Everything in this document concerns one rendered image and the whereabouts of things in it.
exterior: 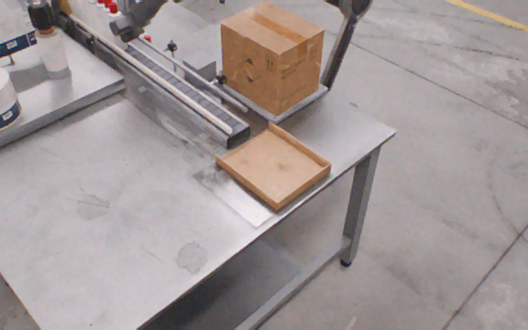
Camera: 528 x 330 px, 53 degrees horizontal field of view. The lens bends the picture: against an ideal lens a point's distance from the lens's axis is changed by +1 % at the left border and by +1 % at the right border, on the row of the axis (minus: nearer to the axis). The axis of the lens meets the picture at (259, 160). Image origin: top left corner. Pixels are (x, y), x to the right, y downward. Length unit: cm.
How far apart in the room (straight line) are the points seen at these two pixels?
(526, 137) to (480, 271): 111
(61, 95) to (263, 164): 82
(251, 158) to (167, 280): 54
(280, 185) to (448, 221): 135
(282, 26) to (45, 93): 93
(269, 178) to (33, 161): 81
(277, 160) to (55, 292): 80
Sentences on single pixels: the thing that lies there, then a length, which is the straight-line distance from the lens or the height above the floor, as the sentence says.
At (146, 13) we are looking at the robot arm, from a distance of 201.
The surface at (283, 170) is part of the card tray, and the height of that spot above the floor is 83.
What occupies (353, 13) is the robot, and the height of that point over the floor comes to 82.
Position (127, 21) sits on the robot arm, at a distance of 208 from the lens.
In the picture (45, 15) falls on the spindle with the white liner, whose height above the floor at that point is 115.
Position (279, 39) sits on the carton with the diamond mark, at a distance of 188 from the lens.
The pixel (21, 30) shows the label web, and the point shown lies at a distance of 235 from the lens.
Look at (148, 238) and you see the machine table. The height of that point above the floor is 83.
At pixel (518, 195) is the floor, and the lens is 315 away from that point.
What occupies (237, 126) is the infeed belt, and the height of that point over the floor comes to 88.
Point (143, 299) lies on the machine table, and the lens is 150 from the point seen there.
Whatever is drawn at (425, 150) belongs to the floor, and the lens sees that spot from 322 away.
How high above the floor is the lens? 209
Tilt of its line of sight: 44 degrees down
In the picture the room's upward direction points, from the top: 1 degrees clockwise
